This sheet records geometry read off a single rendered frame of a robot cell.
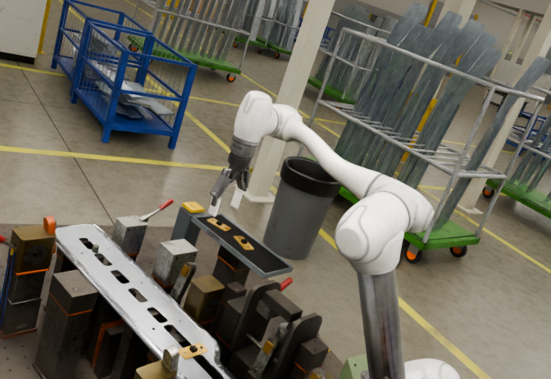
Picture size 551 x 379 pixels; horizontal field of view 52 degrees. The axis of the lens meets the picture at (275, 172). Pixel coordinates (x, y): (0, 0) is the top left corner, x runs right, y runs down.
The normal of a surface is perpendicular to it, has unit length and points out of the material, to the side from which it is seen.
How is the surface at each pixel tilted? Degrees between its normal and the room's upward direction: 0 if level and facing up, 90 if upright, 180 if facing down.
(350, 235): 99
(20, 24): 90
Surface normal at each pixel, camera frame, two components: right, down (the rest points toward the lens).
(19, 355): 0.31, -0.90
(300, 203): -0.22, 0.29
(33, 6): 0.51, 0.43
